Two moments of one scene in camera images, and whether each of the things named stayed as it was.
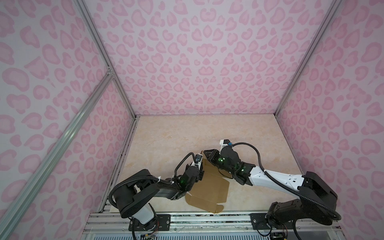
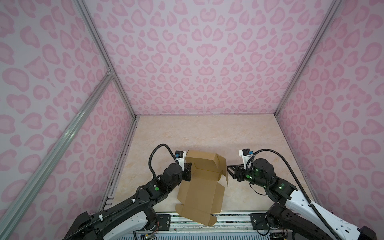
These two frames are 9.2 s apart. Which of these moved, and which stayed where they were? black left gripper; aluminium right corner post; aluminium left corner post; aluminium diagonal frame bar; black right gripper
Moved: black right gripper; black left gripper
Stayed: aluminium right corner post; aluminium left corner post; aluminium diagonal frame bar
